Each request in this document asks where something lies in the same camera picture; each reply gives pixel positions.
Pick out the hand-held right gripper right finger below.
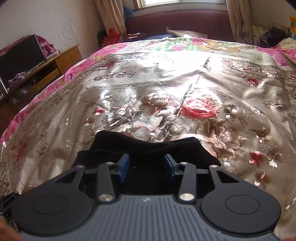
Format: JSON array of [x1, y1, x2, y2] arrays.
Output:
[[164, 154, 234, 204]]

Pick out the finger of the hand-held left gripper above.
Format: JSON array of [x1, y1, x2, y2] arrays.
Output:
[[0, 192, 19, 216]]

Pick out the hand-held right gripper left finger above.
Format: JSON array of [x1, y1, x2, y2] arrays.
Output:
[[54, 153, 130, 204]]

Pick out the black pants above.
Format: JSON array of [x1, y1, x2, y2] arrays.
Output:
[[76, 130, 223, 197]]

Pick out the floral satin bedspread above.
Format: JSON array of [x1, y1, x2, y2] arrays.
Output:
[[0, 37, 296, 241]]

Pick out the wooden cabinet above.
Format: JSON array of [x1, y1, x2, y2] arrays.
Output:
[[0, 44, 83, 138]]

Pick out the purple cloth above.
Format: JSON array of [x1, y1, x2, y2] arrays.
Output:
[[8, 72, 26, 88]]

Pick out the red bag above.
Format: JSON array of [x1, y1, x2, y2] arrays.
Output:
[[102, 28, 121, 48]]

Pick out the white pillow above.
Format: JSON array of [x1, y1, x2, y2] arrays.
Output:
[[166, 26, 209, 39]]

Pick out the pink cloth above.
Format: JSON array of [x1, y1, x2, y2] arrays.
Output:
[[0, 35, 57, 56]]

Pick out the black television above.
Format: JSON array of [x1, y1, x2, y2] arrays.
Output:
[[0, 34, 46, 79]]

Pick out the maroon padded bench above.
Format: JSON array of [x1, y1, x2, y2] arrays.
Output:
[[126, 10, 234, 42]]

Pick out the beige floral curtain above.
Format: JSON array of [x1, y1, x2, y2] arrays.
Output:
[[95, 0, 127, 37], [225, 0, 255, 44]]

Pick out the blue plastic bag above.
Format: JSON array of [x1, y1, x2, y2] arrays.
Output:
[[122, 6, 135, 24]]

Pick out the white basket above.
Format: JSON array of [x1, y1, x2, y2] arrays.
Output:
[[252, 24, 270, 46]]

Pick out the dark clothes pile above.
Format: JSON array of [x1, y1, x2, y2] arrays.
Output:
[[260, 27, 290, 48]]

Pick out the pink floral quilt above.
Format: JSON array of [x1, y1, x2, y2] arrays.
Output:
[[275, 37, 296, 57]]

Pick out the orange package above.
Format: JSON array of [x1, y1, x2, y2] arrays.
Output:
[[288, 15, 296, 38]]

